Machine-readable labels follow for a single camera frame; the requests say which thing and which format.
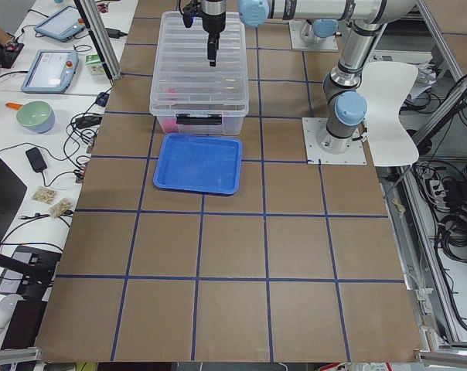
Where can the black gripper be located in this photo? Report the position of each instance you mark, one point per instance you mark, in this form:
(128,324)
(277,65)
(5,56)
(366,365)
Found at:
(213,20)

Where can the clear plastic box lid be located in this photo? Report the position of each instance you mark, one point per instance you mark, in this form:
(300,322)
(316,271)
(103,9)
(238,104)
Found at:
(181,62)

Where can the clear plastic storage box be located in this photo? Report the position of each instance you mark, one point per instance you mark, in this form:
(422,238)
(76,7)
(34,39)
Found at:
(200,117)

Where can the blue plastic tray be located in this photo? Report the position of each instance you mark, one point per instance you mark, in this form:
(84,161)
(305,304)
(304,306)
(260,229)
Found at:
(196,163)

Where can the green white carton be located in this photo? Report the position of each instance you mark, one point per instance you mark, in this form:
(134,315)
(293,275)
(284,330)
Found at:
(94,65)

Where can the far teach pendant tablet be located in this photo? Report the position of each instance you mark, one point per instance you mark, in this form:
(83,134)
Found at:
(61,25)

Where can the teach pendant tablet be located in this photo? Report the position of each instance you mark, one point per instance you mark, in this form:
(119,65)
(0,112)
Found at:
(61,25)
(51,72)

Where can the near teach pendant tablet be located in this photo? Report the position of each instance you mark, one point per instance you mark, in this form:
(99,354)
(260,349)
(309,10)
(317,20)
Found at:
(51,72)

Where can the white plastic chair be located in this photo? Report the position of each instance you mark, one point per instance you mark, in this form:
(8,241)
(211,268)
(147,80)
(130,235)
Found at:
(385,86)

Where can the green bowl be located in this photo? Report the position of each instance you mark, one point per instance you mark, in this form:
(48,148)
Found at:
(37,116)

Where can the orange toy carrot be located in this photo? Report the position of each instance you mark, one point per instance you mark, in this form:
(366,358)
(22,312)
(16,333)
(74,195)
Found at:
(13,106)

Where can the black power adapter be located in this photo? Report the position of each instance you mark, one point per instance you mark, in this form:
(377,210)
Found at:
(36,160)

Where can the snack bag near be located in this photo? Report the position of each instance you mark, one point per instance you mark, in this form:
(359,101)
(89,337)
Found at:
(61,207)

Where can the snack bag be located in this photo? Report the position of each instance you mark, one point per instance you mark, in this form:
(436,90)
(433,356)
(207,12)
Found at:
(61,207)
(44,195)

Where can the snack bag far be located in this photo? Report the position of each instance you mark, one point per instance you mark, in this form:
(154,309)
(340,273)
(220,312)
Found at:
(44,195)

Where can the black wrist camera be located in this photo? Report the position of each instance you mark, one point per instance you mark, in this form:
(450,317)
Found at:
(189,12)

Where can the aluminium frame post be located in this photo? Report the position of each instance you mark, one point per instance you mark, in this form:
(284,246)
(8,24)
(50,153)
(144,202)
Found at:
(98,33)

